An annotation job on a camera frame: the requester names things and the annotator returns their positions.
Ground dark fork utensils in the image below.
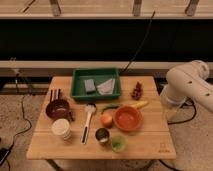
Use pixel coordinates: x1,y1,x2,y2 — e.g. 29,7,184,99
50,89,61,102

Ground green plastic cup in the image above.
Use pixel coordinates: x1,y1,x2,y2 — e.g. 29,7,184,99
111,135,127,153

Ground black cable to wall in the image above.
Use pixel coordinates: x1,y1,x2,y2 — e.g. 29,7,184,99
119,10,157,75

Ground yellow banana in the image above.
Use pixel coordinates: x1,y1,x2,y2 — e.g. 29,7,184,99
130,101,148,109

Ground orange bowl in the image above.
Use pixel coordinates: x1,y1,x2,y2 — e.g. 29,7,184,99
113,106,142,132

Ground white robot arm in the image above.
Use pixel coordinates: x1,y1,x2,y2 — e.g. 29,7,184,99
160,60,213,121

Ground grey sponge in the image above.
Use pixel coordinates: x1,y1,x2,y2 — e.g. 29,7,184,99
84,79,96,93

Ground metal cup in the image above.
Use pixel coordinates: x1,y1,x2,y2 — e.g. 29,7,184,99
95,128,110,144

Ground wooden table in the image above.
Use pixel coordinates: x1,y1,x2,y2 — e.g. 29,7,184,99
27,76,176,160

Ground black cable floor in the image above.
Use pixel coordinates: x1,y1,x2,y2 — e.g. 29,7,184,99
167,98,198,126
0,94,33,166

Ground dark red grapes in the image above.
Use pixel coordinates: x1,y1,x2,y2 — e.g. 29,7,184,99
131,83,142,100

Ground dark red bowl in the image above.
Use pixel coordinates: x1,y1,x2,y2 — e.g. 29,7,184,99
46,99,70,120

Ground green plastic tray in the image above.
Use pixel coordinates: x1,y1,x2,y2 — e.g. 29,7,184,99
71,68,121,101

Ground black cable left floor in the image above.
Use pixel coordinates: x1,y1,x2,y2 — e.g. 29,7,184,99
0,94,33,166

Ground white paper cup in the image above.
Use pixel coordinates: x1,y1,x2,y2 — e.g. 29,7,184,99
51,119,71,140

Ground black cable right floor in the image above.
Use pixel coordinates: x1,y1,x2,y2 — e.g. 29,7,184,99
167,98,198,126

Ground green chili pepper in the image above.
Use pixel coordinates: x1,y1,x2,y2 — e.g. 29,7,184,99
101,104,121,114

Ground orange red apple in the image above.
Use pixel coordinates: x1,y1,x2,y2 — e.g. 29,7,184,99
101,113,113,127

